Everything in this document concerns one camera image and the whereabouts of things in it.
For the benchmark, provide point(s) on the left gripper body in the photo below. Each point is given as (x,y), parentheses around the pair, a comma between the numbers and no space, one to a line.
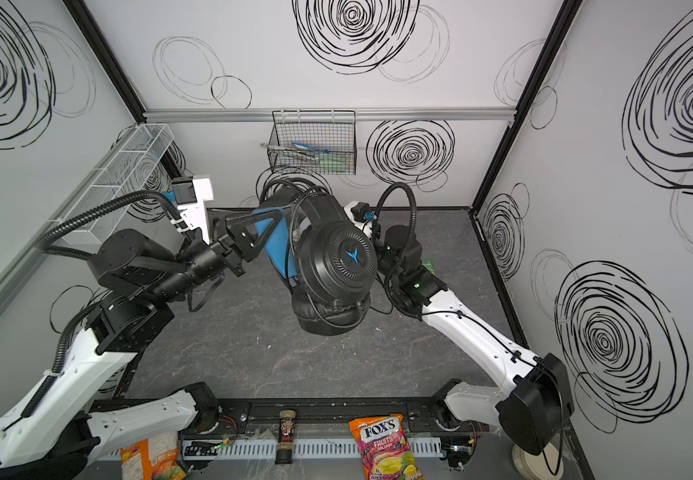
(226,246)

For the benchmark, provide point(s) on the black headphones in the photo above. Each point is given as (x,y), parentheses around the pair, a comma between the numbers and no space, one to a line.
(326,263)

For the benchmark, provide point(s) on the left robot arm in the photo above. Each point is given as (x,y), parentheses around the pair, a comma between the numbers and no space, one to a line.
(49,434)

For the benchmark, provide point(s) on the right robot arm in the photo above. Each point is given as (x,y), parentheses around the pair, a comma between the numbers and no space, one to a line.
(530,399)

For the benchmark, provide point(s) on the green snack packet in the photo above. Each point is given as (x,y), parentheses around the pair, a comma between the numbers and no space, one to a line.
(428,264)

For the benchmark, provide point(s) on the small dark spice bottle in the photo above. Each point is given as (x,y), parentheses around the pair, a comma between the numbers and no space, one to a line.
(285,445)

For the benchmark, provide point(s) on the orange snack bag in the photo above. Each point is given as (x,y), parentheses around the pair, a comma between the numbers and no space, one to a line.
(153,459)

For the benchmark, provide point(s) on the Fox's fruits candy bag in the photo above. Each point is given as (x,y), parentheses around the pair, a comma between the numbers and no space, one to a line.
(384,448)

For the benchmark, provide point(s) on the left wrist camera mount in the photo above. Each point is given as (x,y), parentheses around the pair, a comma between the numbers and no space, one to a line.
(190,196)

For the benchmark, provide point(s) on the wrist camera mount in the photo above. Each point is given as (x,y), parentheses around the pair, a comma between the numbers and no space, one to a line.
(363,217)
(190,196)

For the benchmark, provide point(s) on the black wire basket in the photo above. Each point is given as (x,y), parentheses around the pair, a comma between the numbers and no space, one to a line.
(332,129)

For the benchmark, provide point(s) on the items in wire basket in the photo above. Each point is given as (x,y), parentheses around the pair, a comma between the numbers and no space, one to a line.
(321,161)

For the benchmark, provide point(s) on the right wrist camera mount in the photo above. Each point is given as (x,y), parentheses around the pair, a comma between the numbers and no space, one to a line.
(363,217)

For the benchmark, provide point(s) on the clear acrylic wall shelf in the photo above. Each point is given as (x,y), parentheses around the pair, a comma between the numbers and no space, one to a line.
(132,160)

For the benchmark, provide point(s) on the white slotted cable duct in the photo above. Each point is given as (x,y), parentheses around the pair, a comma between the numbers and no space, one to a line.
(304,449)

